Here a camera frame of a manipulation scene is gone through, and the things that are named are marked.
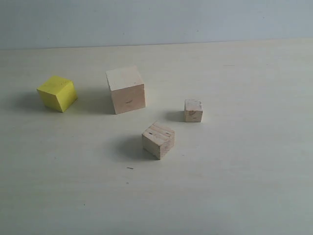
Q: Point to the medium grained wooden cube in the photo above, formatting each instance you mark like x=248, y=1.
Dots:
x=158, y=139

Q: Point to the small wooden cube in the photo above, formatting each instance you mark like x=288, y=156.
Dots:
x=193, y=110

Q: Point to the large light wooden cube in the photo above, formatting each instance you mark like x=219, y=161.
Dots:
x=127, y=89

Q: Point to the yellow cube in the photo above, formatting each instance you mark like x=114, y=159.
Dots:
x=57, y=93

